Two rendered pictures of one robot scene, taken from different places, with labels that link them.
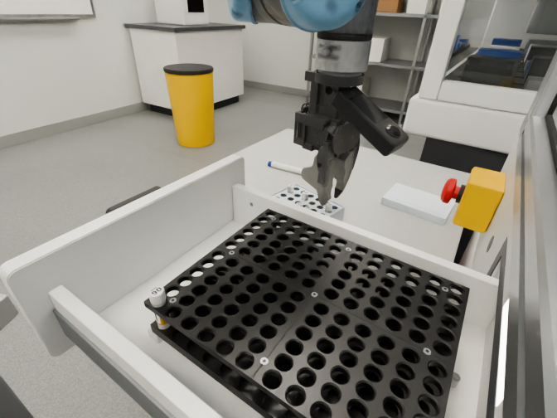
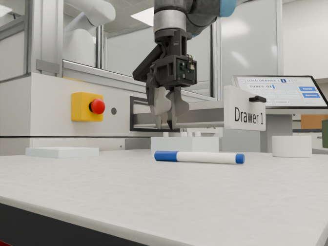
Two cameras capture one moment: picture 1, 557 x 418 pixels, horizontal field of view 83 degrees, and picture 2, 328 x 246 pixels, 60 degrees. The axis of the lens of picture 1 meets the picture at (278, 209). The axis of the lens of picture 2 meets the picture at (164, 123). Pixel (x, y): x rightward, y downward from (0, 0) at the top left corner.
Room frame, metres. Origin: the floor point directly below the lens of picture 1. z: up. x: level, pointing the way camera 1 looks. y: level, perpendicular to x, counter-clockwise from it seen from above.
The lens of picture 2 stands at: (1.13, -0.05, 0.80)
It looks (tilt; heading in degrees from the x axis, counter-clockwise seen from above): 3 degrees up; 184
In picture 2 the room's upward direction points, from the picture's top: straight up
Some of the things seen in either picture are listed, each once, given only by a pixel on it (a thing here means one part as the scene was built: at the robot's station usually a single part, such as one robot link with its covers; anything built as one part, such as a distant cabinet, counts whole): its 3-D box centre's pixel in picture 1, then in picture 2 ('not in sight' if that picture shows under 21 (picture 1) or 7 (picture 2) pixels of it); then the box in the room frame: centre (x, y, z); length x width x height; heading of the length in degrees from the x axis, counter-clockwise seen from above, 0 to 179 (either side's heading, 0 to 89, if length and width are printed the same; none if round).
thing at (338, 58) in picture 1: (340, 57); (170, 27); (0.49, -0.08, 1.05); 0.08 x 0.08 x 0.05
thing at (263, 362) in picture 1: (311, 318); not in sight; (0.19, -0.03, 0.87); 0.22 x 0.18 x 0.06; 58
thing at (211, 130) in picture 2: not in sight; (202, 120); (-0.14, 0.03, 0.87); 0.29 x 0.02 x 0.11; 148
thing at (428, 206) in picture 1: (418, 201); (61, 151); (0.58, -0.29, 0.77); 0.13 x 0.09 x 0.02; 54
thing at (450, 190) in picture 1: (452, 191); (96, 106); (0.43, -0.27, 0.88); 0.04 x 0.03 x 0.04; 148
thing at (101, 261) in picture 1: (163, 235); (247, 111); (0.30, 0.14, 0.87); 0.29 x 0.02 x 0.11; 148
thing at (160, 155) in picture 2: (293, 169); (196, 157); (0.71, -0.03, 0.77); 0.14 x 0.02 x 0.02; 64
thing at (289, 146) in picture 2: not in sight; (291, 146); (0.56, 0.16, 0.78); 0.07 x 0.07 x 0.04
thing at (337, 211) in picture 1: (304, 210); (183, 145); (0.51, -0.05, 0.78); 0.12 x 0.08 x 0.04; 46
